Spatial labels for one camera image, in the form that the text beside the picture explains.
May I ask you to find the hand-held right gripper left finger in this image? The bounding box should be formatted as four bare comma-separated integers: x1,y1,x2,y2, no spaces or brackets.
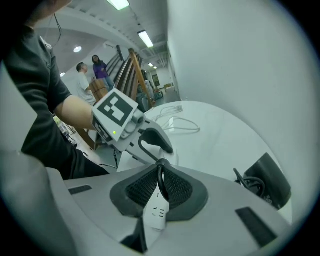
63,163,161,243

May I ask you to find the person's black-clothed body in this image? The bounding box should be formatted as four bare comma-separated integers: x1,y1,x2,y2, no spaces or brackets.
2,0,111,181

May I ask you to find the rectangular ceiling light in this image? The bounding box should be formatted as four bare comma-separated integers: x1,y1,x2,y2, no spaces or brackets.
106,0,131,11
137,29,155,48

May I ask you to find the white power strip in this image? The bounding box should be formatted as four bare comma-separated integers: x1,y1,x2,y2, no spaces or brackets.
142,116,181,232

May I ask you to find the person's left forearm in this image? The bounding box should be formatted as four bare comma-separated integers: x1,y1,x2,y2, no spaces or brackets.
53,94,97,132

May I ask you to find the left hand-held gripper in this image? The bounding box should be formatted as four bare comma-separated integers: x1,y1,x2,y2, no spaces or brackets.
91,88,174,166

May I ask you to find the wooden stair railing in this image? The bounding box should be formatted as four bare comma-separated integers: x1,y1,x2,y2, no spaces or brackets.
79,48,155,151

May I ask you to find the white cable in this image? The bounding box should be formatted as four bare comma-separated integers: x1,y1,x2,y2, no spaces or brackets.
147,104,201,135

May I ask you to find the black box with cables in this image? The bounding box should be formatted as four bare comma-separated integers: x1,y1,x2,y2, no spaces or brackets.
243,152,293,211

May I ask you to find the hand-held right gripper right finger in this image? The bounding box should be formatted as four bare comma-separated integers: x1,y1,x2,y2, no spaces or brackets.
144,164,293,256

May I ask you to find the black cable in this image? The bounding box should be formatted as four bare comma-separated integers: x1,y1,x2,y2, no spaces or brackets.
232,167,266,198

